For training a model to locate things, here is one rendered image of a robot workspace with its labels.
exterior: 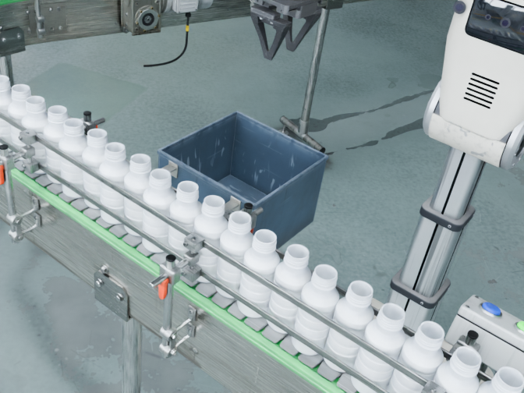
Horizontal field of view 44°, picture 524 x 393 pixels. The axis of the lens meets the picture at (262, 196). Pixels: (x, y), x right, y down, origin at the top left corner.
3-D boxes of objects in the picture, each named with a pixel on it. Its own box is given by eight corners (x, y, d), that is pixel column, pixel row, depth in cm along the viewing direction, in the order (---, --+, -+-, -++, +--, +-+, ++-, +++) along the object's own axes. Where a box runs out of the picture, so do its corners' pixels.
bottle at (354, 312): (360, 375, 105) (384, 304, 95) (324, 373, 104) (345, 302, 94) (355, 346, 109) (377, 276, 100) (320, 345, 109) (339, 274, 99)
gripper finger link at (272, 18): (242, 54, 103) (250, -3, 97) (269, 45, 108) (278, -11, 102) (276, 70, 100) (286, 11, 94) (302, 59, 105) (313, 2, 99)
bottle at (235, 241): (250, 299, 115) (261, 228, 106) (217, 301, 114) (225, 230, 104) (243, 275, 120) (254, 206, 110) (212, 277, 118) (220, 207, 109)
